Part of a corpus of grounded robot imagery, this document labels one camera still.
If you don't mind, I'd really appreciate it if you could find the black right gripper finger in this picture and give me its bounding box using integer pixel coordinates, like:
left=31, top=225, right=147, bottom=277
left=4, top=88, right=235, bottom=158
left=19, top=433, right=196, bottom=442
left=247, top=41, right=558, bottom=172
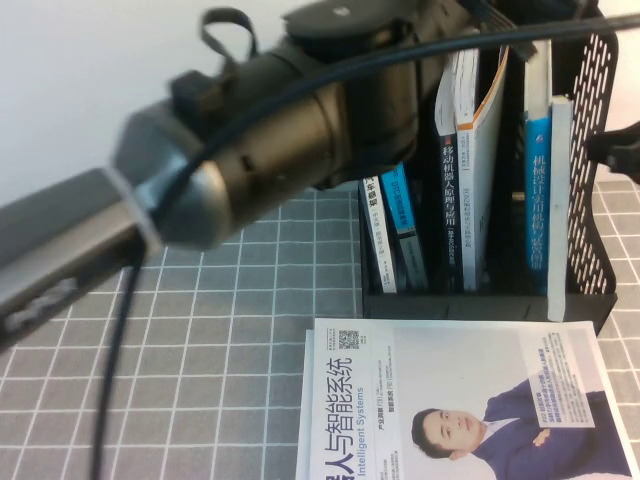
left=606, top=151, right=640, bottom=174
left=586, top=124, right=640, bottom=157

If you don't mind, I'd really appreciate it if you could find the white self-driving textbook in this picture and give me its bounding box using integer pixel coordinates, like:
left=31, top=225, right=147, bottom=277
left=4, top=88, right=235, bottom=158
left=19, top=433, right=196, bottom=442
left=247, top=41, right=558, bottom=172
left=546, top=95, right=573, bottom=322

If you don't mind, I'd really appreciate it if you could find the blue spine hardcover book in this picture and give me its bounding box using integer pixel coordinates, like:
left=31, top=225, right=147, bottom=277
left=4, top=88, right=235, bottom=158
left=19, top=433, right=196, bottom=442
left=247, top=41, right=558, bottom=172
left=522, top=38, right=554, bottom=296

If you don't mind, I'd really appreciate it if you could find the white book with orange stripe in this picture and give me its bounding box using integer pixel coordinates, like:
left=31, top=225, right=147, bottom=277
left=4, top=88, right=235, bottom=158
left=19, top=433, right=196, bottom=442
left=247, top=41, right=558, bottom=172
left=452, top=43, right=512, bottom=295

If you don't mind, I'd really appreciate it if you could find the dark navy spine book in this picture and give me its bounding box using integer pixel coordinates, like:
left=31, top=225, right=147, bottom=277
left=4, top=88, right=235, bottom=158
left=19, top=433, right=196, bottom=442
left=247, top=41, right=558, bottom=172
left=433, top=49, right=466, bottom=294

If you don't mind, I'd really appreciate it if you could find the black mesh book stand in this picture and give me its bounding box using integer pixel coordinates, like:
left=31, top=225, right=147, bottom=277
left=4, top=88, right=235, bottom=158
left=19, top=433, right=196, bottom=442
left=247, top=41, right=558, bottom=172
left=357, top=0, right=620, bottom=334

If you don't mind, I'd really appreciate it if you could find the blue and grey spine book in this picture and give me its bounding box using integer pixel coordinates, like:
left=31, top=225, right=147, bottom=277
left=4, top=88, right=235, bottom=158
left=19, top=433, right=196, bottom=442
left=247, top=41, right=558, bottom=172
left=378, top=162, right=430, bottom=292

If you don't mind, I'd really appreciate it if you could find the white spine paperback book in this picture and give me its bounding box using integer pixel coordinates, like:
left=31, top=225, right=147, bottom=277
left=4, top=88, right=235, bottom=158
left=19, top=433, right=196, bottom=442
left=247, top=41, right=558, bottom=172
left=358, top=177, right=400, bottom=295

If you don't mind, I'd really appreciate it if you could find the white magazine with man portrait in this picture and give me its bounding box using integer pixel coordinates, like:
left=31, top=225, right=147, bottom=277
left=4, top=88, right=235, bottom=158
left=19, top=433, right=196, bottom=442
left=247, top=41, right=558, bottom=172
left=294, top=317, right=635, bottom=480

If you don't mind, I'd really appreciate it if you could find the grey checked tablecloth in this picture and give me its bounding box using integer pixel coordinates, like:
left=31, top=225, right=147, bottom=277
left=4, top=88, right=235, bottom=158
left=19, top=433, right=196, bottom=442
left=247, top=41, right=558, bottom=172
left=0, top=180, right=640, bottom=480

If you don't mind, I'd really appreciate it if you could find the grey cable strap loop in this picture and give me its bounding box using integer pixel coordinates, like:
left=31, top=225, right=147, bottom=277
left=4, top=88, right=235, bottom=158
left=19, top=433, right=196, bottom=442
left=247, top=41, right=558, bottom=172
left=198, top=6, right=259, bottom=82

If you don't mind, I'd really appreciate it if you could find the black cable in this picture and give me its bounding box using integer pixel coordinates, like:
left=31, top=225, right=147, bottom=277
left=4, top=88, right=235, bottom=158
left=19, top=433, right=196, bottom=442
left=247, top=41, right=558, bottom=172
left=91, top=12, right=640, bottom=480

